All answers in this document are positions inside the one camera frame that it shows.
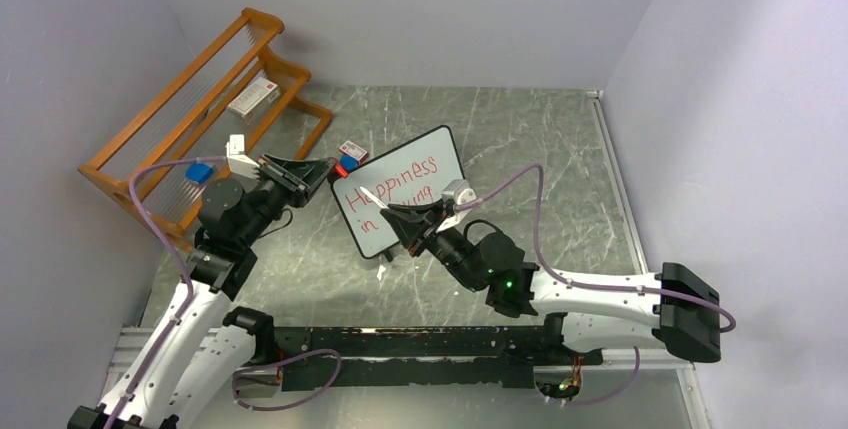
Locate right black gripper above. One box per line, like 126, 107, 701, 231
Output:
382, 199, 485, 292

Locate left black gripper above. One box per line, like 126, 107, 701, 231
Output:
236, 152, 336, 246

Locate black framed whiteboard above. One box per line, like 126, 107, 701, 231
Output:
330, 125, 464, 259

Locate red marker cap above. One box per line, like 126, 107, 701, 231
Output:
334, 163, 349, 178

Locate white red marker pen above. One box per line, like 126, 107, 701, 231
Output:
359, 186, 388, 210

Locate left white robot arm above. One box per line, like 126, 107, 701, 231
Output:
67, 154, 336, 428

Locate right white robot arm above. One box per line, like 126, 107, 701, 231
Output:
380, 203, 722, 363

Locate blue small block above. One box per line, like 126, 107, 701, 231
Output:
339, 154, 359, 172

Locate red white small box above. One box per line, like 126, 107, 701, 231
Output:
339, 140, 369, 164

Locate white red box on rack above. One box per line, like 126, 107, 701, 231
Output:
227, 77, 281, 121

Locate orange wooden rack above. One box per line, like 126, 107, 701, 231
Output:
78, 8, 333, 219

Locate blue block on rack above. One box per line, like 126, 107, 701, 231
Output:
184, 162, 216, 185

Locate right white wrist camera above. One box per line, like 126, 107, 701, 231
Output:
436, 179, 478, 233

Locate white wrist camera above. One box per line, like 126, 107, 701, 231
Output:
225, 134, 259, 180
436, 179, 478, 233

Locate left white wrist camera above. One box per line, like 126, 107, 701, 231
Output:
225, 134, 259, 180

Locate black base frame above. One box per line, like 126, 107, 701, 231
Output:
275, 325, 603, 391

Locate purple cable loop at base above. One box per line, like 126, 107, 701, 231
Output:
231, 349, 344, 413

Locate aluminium rail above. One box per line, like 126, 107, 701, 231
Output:
89, 89, 713, 429

